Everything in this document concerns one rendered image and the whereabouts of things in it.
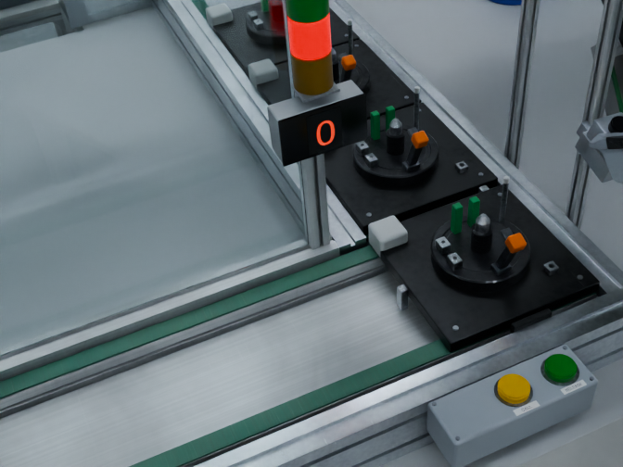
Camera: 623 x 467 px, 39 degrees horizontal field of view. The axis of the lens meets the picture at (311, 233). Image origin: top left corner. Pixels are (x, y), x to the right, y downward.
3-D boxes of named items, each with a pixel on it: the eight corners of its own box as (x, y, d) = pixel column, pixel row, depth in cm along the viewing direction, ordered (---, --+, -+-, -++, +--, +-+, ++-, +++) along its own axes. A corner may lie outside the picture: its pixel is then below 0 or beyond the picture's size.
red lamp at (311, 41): (338, 53, 104) (336, 17, 101) (300, 65, 103) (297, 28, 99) (321, 34, 107) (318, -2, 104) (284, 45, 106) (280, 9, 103)
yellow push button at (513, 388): (535, 400, 109) (537, 391, 108) (508, 412, 108) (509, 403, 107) (516, 377, 112) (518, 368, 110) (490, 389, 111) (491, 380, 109)
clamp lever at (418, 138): (419, 165, 137) (429, 139, 130) (408, 169, 136) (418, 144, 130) (409, 147, 138) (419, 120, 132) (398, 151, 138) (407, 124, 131)
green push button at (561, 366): (581, 380, 111) (583, 371, 109) (555, 392, 110) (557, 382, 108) (562, 358, 114) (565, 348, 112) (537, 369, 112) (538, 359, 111)
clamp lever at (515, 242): (511, 268, 120) (527, 244, 113) (499, 272, 119) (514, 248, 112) (498, 246, 121) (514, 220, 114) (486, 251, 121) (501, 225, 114)
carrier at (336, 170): (497, 187, 139) (503, 124, 130) (362, 236, 133) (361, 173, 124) (422, 110, 155) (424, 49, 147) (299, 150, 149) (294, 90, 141)
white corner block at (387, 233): (408, 251, 130) (409, 232, 127) (381, 261, 129) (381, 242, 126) (393, 232, 133) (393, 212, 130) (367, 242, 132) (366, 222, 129)
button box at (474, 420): (591, 408, 114) (600, 379, 109) (452, 472, 108) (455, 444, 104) (560, 370, 118) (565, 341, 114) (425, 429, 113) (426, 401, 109)
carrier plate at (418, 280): (598, 291, 122) (601, 281, 120) (450, 353, 116) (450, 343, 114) (502, 193, 138) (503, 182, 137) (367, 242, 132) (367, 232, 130)
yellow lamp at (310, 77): (340, 88, 107) (338, 54, 104) (303, 100, 106) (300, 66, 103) (323, 69, 111) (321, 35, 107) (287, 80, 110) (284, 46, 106)
